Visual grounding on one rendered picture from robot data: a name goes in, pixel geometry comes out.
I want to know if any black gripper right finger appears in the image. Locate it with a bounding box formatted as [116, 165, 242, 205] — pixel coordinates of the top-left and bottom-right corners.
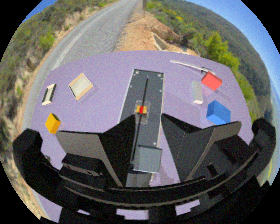
[161, 113, 241, 183]

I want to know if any red rectangular block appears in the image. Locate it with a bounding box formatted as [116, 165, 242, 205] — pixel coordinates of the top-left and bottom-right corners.
[201, 71, 222, 91]

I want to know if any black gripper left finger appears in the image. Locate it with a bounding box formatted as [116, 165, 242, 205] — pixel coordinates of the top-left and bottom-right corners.
[56, 115, 135, 186]

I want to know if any yellow square block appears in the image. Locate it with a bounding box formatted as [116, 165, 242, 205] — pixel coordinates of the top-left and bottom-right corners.
[46, 113, 62, 135]

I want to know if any blue rectangular block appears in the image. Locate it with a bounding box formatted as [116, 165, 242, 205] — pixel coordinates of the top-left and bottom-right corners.
[207, 100, 230, 125]

